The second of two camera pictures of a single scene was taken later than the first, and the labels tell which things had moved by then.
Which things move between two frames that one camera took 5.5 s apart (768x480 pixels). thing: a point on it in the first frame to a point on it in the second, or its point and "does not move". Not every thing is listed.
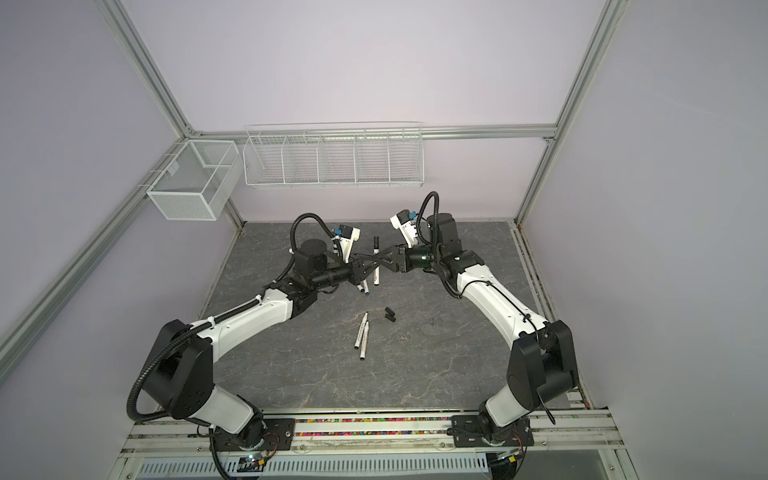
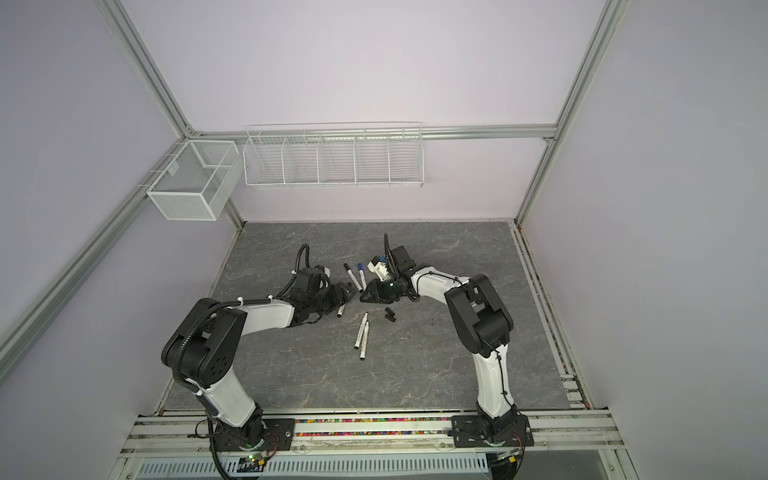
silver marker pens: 360,331 does not move
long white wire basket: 334,154 does not move
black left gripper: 357,268 to 340,296
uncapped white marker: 363,346 does not move
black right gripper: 399,252 to 377,294
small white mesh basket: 195,183 does not move
